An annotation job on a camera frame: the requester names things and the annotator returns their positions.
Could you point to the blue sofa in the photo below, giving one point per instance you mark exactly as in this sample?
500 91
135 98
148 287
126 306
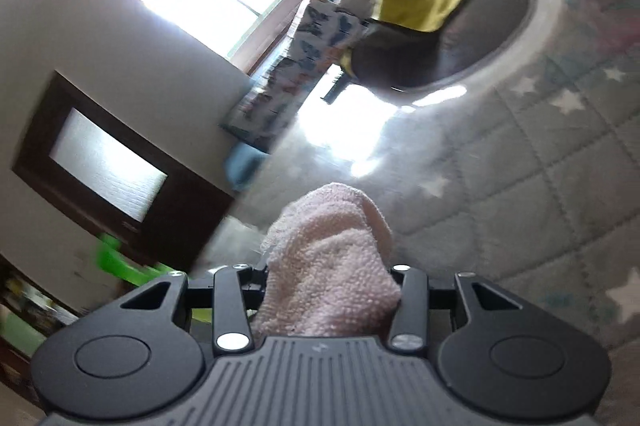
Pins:
245 166

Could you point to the pale pink towel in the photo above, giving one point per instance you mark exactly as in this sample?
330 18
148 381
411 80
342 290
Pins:
325 266

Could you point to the butterfly print cushion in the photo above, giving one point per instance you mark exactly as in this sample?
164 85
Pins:
300 56

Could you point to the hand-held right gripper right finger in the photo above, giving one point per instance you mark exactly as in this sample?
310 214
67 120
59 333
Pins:
412 298

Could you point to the dark door frosted glass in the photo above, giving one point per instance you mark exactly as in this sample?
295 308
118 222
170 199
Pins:
100 166

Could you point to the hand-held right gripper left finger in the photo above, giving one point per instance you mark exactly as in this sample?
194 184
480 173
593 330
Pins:
227 298

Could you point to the yellow grey microfibre cloth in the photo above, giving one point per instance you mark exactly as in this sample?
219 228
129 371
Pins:
415 6

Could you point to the clear pump bottle green liquid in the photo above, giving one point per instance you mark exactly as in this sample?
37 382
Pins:
115 261

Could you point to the round black induction hob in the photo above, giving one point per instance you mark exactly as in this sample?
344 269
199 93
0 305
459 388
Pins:
490 21

